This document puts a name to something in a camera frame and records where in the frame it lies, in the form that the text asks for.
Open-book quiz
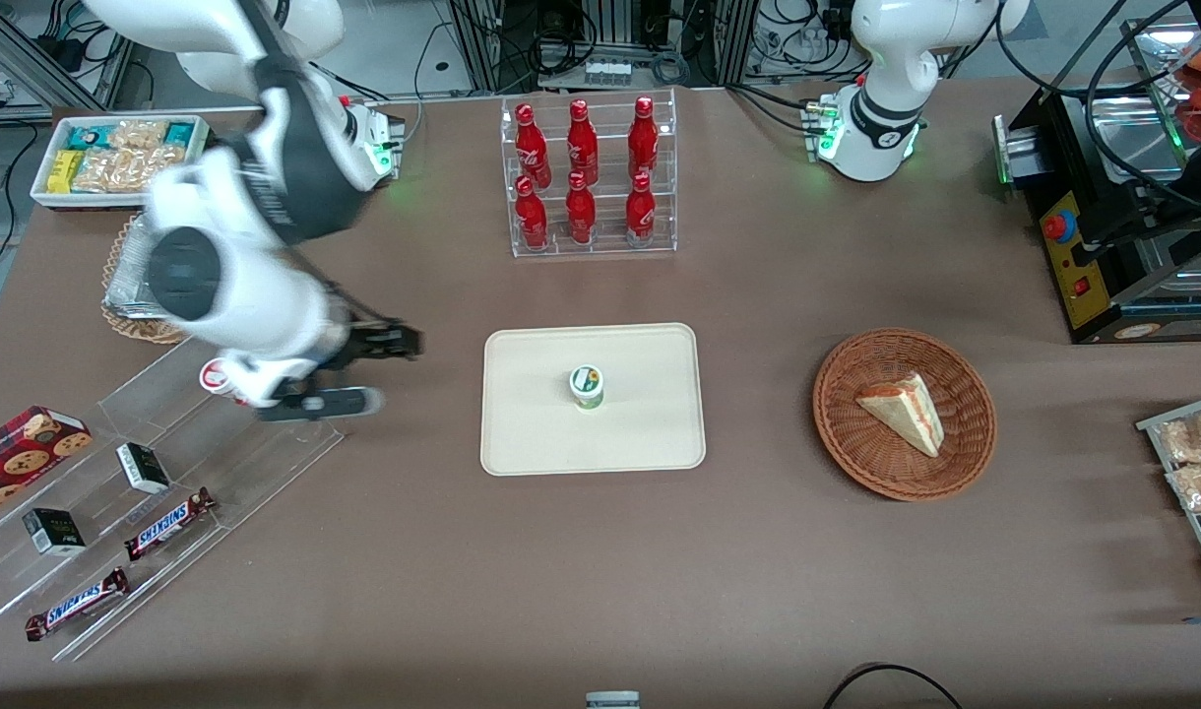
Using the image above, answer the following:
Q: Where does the clear cracker bag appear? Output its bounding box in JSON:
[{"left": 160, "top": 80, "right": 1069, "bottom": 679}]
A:
[
  {"left": 72, "top": 146, "right": 187, "bottom": 194},
  {"left": 108, "top": 118, "right": 169, "bottom": 152}
]

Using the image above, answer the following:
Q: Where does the red cola bottle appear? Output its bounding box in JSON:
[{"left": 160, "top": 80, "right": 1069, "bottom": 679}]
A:
[
  {"left": 515, "top": 103, "right": 552, "bottom": 189},
  {"left": 567, "top": 99, "right": 600, "bottom": 185},
  {"left": 625, "top": 172, "right": 657, "bottom": 247},
  {"left": 565, "top": 171, "right": 598, "bottom": 245},
  {"left": 628, "top": 96, "right": 660, "bottom": 181},
  {"left": 515, "top": 176, "right": 549, "bottom": 250}
]

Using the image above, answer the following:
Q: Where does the black food warmer machine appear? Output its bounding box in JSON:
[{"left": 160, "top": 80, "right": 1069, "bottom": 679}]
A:
[{"left": 992, "top": 15, "right": 1201, "bottom": 346}]

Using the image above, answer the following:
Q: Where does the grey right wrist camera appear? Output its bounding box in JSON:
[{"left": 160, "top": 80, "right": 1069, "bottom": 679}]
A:
[{"left": 261, "top": 387, "right": 386, "bottom": 423}]

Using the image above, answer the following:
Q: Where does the beige plastic tray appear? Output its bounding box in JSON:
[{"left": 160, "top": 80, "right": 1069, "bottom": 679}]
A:
[{"left": 479, "top": 322, "right": 708, "bottom": 478}]

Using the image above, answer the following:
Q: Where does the white plastic bin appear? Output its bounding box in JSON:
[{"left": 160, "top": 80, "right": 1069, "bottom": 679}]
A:
[{"left": 30, "top": 114, "right": 211, "bottom": 211}]

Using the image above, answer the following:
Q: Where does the light wicker basket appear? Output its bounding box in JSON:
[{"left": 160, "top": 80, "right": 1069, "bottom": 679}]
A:
[{"left": 101, "top": 212, "right": 190, "bottom": 345}]

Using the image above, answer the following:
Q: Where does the clear acrylic bottle rack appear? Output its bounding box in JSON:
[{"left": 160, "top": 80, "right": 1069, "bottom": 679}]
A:
[{"left": 500, "top": 89, "right": 678, "bottom": 259}]

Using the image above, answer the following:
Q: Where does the triangular wrapped sandwich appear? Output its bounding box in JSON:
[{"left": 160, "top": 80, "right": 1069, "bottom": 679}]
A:
[{"left": 854, "top": 371, "right": 946, "bottom": 459}]

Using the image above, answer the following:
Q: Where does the black table cable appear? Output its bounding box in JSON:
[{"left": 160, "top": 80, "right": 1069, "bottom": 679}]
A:
[{"left": 822, "top": 664, "right": 966, "bottom": 709}]

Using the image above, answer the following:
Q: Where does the red cookie box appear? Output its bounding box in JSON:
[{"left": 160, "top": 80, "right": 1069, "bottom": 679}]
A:
[{"left": 0, "top": 406, "right": 94, "bottom": 525}]

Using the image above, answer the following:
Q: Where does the round brown wicker basket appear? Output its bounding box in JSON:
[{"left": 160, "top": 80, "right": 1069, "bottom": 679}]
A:
[{"left": 812, "top": 328, "right": 998, "bottom": 502}]

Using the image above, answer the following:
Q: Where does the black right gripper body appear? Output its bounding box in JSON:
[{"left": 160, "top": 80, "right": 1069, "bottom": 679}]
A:
[{"left": 310, "top": 303, "right": 371, "bottom": 381}]

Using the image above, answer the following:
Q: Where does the yellow snack pack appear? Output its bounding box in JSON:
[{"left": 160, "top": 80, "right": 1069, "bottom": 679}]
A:
[{"left": 47, "top": 150, "right": 86, "bottom": 195}]

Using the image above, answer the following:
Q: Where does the Snickers bar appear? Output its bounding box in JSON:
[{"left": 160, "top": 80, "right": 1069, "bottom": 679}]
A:
[
  {"left": 123, "top": 487, "right": 217, "bottom": 562},
  {"left": 25, "top": 567, "right": 130, "bottom": 642}
]

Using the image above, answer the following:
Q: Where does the clear acrylic stepped shelf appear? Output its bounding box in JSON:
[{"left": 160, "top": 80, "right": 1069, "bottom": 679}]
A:
[{"left": 0, "top": 330, "right": 346, "bottom": 663}]

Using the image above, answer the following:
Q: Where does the small black box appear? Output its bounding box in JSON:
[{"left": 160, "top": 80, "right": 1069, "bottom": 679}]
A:
[
  {"left": 116, "top": 442, "right": 172, "bottom": 495},
  {"left": 22, "top": 507, "right": 87, "bottom": 557}
]

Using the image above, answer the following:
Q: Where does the metal wire tray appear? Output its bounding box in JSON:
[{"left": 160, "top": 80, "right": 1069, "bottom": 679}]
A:
[{"left": 1137, "top": 392, "right": 1201, "bottom": 602}]

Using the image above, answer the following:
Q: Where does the aluminium foil container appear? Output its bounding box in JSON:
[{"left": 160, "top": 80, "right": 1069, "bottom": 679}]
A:
[{"left": 105, "top": 219, "right": 168, "bottom": 321}]

